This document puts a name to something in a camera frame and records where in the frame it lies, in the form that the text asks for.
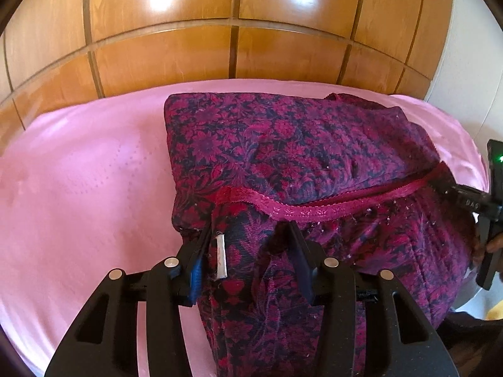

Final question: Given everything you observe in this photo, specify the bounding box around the red floral knit garment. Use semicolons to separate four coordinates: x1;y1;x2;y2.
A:
163;92;479;377

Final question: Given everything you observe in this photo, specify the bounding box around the pink bed sheet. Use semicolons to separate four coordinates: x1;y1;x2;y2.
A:
0;79;489;377

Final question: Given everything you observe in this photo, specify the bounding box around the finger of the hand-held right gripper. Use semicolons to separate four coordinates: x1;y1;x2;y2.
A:
431;176;500;216

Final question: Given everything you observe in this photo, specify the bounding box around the wooden panelled wardrobe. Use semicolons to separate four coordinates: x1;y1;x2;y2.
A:
0;0;453;135

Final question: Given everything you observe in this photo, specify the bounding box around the dark cloth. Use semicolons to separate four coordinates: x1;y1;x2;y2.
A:
436;309;503;377

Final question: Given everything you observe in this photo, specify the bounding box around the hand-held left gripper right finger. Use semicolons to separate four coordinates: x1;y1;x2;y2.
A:
288;221;459;377

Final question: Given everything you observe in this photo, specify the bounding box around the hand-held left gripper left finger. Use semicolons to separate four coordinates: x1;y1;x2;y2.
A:
45;229;213;377

